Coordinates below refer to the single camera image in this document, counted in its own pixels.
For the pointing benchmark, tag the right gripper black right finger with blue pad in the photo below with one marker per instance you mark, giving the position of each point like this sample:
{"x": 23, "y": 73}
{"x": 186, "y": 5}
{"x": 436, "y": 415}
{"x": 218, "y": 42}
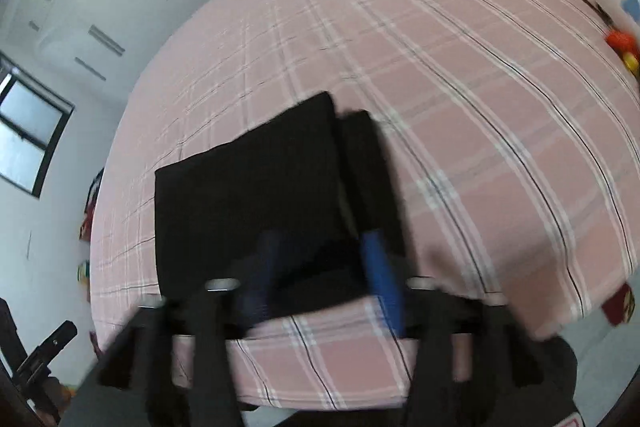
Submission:
{"x": 475, "y": 365}

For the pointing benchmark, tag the black pants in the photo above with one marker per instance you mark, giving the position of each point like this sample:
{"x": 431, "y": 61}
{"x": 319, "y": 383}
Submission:
{"x": 300, "y": 211}

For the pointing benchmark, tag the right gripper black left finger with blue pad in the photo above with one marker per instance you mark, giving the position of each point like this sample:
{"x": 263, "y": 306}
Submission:
{"x": 170, "y": 364}

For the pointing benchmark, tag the pink plaid bed sheet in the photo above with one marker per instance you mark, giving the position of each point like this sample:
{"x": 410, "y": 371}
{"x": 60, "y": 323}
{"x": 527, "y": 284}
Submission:
{"x": 513, "y": 128}

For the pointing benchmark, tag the red items on shelf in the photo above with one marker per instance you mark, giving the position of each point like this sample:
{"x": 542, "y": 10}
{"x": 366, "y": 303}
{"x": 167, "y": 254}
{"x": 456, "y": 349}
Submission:
{"x": 85, "y": 230}

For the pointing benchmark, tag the dark framed window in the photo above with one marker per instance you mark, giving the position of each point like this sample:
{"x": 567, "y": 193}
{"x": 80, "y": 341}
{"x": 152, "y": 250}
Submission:
{"x": 33, "y": 119}

